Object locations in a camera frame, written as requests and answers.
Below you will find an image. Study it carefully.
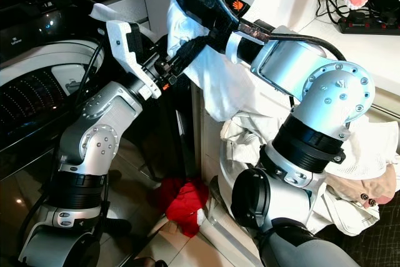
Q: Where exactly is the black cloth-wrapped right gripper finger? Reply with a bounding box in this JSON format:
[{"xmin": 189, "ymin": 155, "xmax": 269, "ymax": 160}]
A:
[{"xmin": 174, "ymin": 0, "xmax": 226, "ymax": 31}]

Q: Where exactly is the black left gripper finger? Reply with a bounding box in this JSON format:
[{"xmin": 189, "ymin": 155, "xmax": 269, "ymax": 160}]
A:
[
  {"xmin": 162, "ymin": 58, "xmax": 196, "ymax": 80},
  {"xmin": 170, "ymin": 36, "xmax": 211, "ymax": 64}
]

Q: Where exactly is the white clothes pile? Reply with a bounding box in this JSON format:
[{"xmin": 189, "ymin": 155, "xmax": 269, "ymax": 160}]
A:
[{"xmin": 217, "ymin": 111, "xmax": 382, "ymax": 236}]

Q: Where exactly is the black top-load washing machine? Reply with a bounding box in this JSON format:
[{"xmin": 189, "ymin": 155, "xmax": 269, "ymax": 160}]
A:
[{"xmin": 0, "ymin": 0, "xmax": 198, "ymax": 267}]

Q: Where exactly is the white cabinet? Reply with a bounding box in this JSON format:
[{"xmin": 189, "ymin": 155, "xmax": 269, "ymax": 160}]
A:
[{"xmin": 94, "ymin": 0, "xmax": 194, "ymax": 36}]

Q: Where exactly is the steel washer drum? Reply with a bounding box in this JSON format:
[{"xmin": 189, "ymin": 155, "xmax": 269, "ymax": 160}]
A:
[{"xmin": 0, "ymin": 41, "xmax": 104, "ymax": 136}]

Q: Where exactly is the red cloth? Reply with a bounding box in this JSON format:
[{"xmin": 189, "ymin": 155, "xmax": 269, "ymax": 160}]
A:
[{"xmin": 153, "ymin": 177, "xmax": 210, "ymax": 238}]

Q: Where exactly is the black power strip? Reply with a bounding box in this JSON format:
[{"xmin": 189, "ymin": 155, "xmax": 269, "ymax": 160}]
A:
[{"xmin": 337, "ymin": 17, "xmax": 400, "ymax": 35}]

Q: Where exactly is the white mesh garment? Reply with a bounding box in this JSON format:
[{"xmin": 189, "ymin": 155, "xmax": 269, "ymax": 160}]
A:
[{"xmin": 337, "ymin": 114, "xmax": 400, "ymax": 180}]

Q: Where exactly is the black robot lower body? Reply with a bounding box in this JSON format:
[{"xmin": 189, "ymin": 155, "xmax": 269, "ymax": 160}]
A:
[{"xmin": 253, "ymin": 220, "xmax": 363, "ymax": 267}]

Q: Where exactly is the beige buttoned garment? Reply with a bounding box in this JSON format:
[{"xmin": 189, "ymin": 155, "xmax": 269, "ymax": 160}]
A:
[{"xmin": 325, "ymin": 166, "xmax": 399, "ymax": 209}]

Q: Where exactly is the dark woven floor mat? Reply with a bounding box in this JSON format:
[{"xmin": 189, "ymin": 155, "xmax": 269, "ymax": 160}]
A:
[{"xmin": 312, "ymin": 201, "xmax": 400, "ymax": 267}]

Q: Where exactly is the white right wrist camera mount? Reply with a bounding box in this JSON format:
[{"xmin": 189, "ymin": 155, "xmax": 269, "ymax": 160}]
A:
[{"xmin": 225, "ymin": 19, "xmax": 277, "ymax": 66}]

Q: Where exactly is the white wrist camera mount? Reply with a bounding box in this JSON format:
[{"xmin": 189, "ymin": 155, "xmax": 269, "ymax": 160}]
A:
[
  {"xmin": 225, "ymin": 19, "xmax": 277, "ymax": 66},
  {"xmin": 105, "ymin": 19, "xmax": 161, "ymax": 101}
]

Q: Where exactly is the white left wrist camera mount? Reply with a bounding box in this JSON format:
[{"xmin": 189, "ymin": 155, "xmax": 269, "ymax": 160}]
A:
[{"xmin": 105, "ymin": 19, "xmax": 161, "ymax": 101}]

